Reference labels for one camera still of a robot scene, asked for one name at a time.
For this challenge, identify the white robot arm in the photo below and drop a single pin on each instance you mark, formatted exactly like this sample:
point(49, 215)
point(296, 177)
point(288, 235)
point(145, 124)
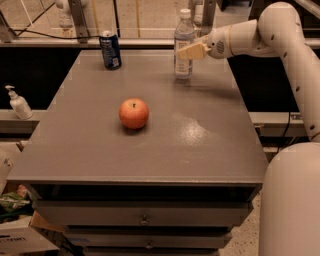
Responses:
point(290, 207)

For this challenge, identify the white pump dispenser bottle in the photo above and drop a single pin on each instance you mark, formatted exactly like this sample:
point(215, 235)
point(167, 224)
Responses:
point(19, 104)

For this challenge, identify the clear blue plastic water bottle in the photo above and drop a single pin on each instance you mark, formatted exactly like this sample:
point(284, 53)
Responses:
point(183, 36)

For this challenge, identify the green snack bag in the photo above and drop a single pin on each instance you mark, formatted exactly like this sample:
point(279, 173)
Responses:
point(11, 202)

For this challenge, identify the red apple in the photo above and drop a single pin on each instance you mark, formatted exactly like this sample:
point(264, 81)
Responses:
point(133, 113)

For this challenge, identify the blue soda can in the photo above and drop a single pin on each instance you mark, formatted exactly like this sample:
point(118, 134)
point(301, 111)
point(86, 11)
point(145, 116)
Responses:
point(110, 50)

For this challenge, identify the white cardboard box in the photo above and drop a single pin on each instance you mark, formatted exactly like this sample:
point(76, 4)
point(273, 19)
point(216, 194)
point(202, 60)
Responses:
point(20, 236)

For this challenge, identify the grey drawer cabinet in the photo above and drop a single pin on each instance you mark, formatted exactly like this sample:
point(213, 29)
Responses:
point(175, 187)

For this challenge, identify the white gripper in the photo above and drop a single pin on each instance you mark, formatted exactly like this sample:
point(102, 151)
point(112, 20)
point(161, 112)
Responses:
point(217, 44)

